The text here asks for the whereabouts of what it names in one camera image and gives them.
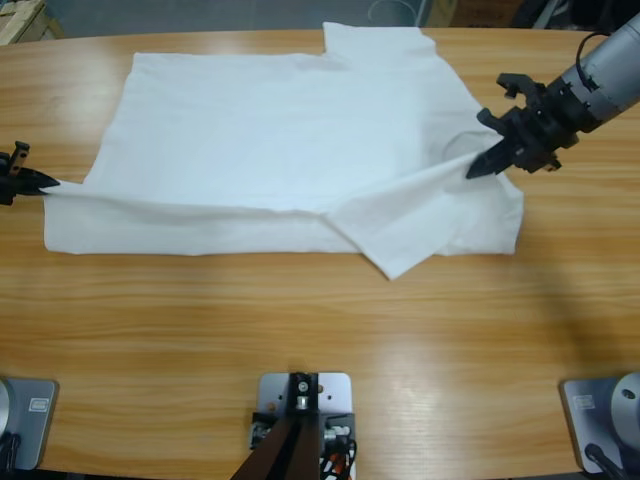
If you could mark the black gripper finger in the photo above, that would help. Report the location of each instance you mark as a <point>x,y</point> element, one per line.
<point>490,160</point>
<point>37,182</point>

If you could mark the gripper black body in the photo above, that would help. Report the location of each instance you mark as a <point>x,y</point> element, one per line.
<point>10,180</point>
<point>542,130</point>

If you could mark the white t-shirt with small print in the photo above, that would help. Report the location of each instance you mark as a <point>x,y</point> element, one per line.
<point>250,140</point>

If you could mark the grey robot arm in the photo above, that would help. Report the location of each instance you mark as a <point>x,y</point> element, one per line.
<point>610,70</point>

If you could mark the black background equipment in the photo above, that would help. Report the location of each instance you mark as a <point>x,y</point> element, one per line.
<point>550,12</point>

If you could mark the brown cardboard box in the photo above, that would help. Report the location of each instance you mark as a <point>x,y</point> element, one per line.
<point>470,12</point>

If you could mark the wooden pallet stack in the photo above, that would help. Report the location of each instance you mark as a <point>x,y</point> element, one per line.
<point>25,20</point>

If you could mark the black clamp with silver connector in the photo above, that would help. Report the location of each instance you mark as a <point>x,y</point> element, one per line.
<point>261,430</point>
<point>340,430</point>

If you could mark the white grey mounting plate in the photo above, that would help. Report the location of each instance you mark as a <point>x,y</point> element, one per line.
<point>270,395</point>

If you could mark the arm grey base plate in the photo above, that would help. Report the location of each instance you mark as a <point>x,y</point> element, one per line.
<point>37,425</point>
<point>625,405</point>

